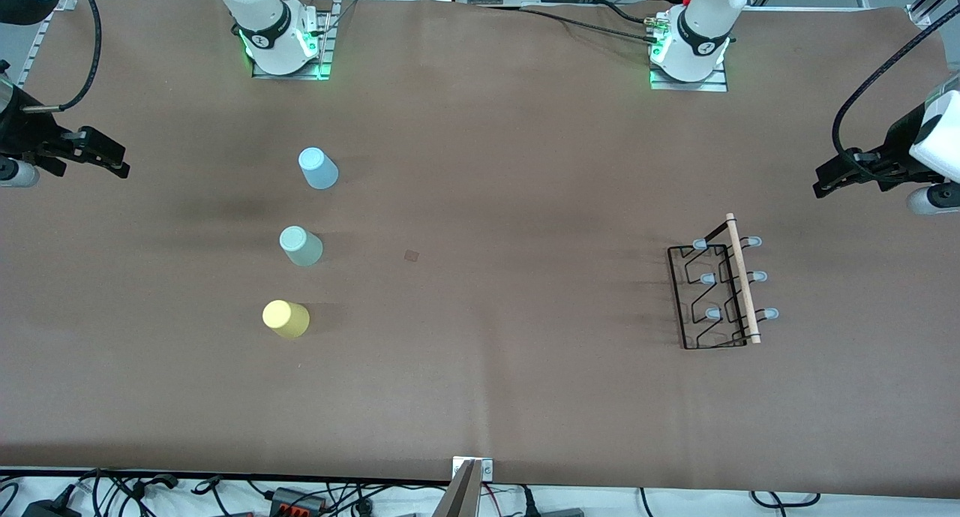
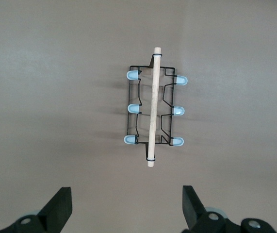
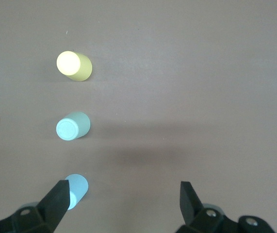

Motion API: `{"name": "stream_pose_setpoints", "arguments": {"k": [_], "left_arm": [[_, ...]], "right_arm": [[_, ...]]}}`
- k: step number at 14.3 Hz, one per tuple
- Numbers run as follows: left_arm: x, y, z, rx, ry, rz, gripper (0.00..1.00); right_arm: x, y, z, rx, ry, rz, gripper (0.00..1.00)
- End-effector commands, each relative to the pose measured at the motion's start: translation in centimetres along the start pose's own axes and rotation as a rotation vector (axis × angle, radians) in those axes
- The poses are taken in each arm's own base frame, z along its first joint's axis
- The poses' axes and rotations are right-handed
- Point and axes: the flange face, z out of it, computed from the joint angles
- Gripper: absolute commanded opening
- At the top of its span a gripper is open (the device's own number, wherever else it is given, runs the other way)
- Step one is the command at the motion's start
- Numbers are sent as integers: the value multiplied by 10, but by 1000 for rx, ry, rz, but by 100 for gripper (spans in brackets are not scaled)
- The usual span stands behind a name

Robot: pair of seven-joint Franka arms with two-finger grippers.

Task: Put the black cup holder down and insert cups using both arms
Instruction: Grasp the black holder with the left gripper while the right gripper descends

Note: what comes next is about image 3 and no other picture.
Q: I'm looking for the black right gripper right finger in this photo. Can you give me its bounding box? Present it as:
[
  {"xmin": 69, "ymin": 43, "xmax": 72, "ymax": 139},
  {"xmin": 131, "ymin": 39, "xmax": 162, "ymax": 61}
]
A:
[{"xmin": 176, "ymin": 181, "xmax": 274, "ymax": 233}]

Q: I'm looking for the yellow plastic cup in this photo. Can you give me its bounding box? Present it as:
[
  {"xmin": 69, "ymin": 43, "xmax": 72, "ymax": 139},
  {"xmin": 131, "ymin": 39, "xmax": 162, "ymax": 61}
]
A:
[{"xmin": 56, "ymin": 50, "xmax": 93, "ymax": 83}]

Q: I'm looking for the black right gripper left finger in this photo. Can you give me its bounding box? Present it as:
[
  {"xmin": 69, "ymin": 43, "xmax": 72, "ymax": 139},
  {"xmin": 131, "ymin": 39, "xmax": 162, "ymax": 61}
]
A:
[{"xmin": 0, "ymin": 180, "xmax": 70, "ymax": 233}]

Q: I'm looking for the pale green plastic cup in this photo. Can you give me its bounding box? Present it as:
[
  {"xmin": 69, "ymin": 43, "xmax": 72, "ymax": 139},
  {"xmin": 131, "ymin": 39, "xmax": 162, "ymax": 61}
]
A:
[{"xmin": 55, "ymin": 111, "xmax": 91, "ymax": 141}]

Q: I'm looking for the light blue plastic cup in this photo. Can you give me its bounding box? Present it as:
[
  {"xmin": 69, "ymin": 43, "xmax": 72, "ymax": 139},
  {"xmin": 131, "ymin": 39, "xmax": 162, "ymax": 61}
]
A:
[{"xmin": 65, "ymin": 173, "xmax": 89, "ymax": 211}]

